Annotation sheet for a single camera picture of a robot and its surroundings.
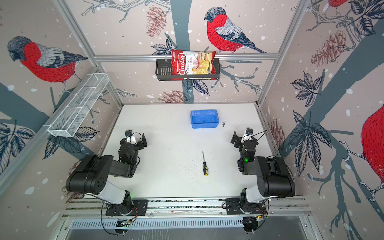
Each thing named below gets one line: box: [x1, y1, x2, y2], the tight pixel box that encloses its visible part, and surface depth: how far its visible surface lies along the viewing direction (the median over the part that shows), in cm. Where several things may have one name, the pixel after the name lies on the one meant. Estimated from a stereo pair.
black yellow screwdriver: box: [202, 151, 209, 177], surface depth 87 cm
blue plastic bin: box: [190, 109, 219, 129], surface depth 113 cm
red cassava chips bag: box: [171, 49, 217, 81], surface depth 90 cm
